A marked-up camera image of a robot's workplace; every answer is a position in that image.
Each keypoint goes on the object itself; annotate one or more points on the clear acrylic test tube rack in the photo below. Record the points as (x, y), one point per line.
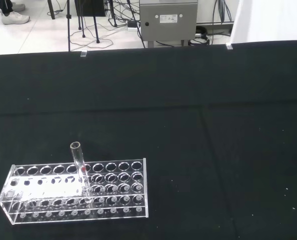
(113, 200)

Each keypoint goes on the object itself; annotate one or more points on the black bench cloth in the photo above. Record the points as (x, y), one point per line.
(188, 112)

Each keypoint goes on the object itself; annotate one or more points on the grey metal cabinet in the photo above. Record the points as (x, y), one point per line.
(168, 30)

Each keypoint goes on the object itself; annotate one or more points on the small clear cloth clip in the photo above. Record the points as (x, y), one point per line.
(83, 53)
(228, 46)

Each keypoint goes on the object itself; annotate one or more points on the black power adapter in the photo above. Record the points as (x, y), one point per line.
(132, 24)

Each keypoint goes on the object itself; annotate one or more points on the black tripod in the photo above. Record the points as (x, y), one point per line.
(69, 30)

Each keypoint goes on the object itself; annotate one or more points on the pale white board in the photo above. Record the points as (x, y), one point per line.
(271, 20)

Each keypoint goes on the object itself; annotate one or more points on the person's white shoe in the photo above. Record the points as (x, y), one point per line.
(14, 18)

